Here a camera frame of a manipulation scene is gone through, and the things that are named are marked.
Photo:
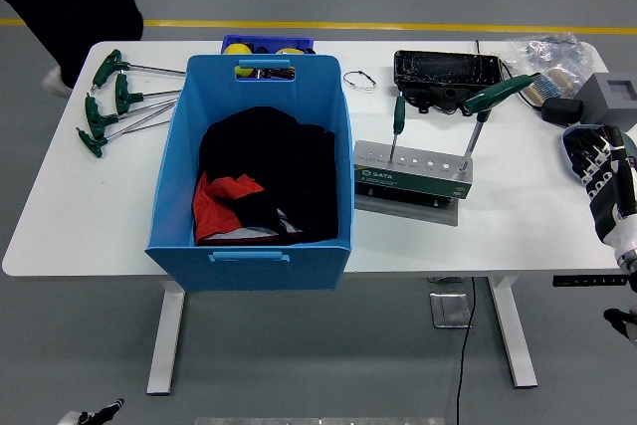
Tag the small dark blue bin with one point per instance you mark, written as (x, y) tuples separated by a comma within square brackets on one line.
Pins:
[(269, 40)]

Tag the large blue storage box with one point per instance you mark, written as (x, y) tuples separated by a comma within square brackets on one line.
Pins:
[(259, 91)]

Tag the grey foam block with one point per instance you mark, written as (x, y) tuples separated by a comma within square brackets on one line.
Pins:
[(597, 96)]

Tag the clear plastic parts bag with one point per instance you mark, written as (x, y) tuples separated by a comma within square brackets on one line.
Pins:
[(547, 49)]

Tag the black and red cloth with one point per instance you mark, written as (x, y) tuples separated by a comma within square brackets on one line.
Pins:
[(269, 156)]

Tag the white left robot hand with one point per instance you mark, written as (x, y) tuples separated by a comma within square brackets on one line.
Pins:
[(104, 412)]

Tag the black plastic case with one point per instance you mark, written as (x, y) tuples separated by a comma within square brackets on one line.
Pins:
[(438, 69)]

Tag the green grey hex key rack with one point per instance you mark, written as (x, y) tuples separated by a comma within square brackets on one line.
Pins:
[(413, 181)]

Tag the black table control panel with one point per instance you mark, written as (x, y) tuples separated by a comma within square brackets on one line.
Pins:
[(587, 281)]

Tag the yellow tape measure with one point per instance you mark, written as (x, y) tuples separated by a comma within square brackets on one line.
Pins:
[(288, 52)]

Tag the person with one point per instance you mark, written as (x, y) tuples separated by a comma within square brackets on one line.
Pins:
[(74, 7)]

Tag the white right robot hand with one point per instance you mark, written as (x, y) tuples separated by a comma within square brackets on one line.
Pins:
[(607, 196)]

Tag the yellow ball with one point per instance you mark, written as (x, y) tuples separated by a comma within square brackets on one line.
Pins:
[(236, 49)]

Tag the metal floor plate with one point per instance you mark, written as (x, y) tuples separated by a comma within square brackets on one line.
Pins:
[(448, 310)]

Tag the blue resistor strip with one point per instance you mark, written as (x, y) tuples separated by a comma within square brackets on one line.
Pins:
[(552, 84)]

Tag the white table leg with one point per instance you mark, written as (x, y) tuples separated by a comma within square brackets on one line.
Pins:
[(512, 335), (166, 340)]

